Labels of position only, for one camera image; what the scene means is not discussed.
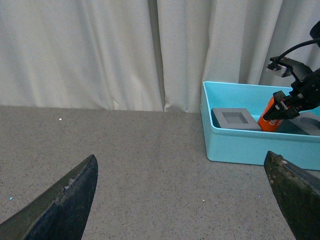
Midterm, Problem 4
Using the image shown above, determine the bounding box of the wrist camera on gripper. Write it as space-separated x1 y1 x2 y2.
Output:
266 57 313 81

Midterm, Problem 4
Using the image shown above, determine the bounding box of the black camera cable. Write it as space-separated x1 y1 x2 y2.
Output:
276 37 320 61

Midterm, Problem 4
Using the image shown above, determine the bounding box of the gray block with square hole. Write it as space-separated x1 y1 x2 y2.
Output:
211 108 261 131

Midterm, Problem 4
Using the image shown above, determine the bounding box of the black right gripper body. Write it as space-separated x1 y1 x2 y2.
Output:
272 70 320 120

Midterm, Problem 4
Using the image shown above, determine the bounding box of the light blue plastic box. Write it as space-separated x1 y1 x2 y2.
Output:
200 81 320 171

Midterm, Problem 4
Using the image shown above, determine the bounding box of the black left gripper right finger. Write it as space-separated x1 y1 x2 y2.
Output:
264 151 320 240

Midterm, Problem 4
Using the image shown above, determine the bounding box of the white curtain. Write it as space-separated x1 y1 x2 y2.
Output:
0 0 320 113

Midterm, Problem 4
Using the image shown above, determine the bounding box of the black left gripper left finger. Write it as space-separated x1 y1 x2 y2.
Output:
0 154 98 240

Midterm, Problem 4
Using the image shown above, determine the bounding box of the gray block with round hole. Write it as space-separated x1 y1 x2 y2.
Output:
276 112 320 137

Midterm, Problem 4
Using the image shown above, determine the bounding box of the orange cylinder part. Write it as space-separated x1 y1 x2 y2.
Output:
257 96 283 132

